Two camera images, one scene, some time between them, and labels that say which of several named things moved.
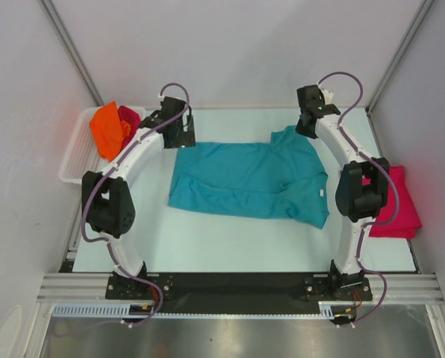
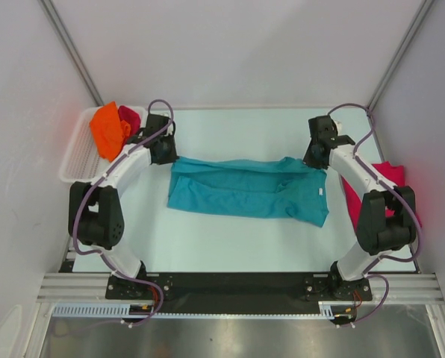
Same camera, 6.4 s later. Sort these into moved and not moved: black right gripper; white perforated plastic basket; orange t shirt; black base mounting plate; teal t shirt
Moved: black right gripper; teal t shirt
Not moved: white perforated plastic basket; orange t shirt; black base mounting plate
